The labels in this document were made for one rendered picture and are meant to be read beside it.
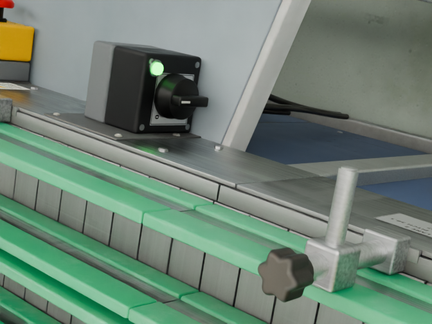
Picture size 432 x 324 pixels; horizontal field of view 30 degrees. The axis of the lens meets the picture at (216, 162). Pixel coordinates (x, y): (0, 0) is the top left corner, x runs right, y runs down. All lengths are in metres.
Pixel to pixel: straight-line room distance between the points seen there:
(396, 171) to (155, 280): 0.33
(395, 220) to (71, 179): 0.25
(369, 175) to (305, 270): 0.39
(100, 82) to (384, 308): 0.43
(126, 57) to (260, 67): 0.13
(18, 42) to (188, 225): 0.51
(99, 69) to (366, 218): 0.34
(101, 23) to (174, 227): 0.43
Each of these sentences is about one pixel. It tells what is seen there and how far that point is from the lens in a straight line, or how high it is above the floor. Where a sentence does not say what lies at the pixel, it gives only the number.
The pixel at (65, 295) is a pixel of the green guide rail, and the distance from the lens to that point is 0.67.
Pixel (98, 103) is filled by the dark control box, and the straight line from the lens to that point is 0.82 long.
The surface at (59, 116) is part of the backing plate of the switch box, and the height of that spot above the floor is 0.86.
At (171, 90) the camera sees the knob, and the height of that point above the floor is 0.81.
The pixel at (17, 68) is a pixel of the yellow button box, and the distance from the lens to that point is 1.03.
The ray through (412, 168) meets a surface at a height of 0.55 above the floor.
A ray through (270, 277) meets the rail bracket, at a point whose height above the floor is 1.01.
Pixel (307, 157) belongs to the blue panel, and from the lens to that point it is 0.93.
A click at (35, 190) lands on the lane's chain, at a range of 0.83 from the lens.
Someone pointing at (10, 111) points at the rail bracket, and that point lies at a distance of 0.85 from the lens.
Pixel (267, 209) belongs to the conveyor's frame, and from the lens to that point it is 0.62.
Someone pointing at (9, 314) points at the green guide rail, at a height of 0.91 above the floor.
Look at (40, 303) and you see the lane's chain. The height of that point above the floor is 0.88.
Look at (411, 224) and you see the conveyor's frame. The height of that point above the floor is 0.82.
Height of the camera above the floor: 1.36
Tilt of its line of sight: 49 degrees down
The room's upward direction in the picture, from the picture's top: 94 degrees counter-clockwise
